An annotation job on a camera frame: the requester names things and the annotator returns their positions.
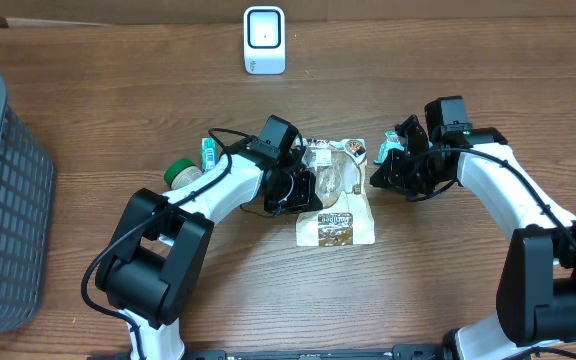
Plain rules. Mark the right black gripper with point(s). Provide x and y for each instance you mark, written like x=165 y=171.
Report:
x=396 y=180

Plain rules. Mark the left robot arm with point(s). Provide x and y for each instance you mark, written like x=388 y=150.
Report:
x=151 y=266

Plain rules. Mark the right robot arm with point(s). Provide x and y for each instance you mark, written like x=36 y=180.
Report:
x=536 y=297

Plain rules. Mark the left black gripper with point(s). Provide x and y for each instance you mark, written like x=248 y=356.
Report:
x=307 y=199

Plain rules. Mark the white barcode scanner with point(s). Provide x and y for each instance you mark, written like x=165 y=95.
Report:
x=264 y=40

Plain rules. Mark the green lid jar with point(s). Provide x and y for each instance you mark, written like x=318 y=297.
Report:
x=181 y=173

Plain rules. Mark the small teal white packet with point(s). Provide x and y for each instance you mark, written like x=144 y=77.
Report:
x=209 y=154

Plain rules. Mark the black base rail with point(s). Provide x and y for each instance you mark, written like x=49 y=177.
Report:
x=318 y=354

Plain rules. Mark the beige snack pouch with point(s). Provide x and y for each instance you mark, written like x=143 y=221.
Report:
x=346 y=217

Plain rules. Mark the teal wet wipes packet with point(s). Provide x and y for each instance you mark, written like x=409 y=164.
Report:
x=392 y=141

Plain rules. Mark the grey plastic mesh basket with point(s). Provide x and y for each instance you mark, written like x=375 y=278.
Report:
x=27 y=189

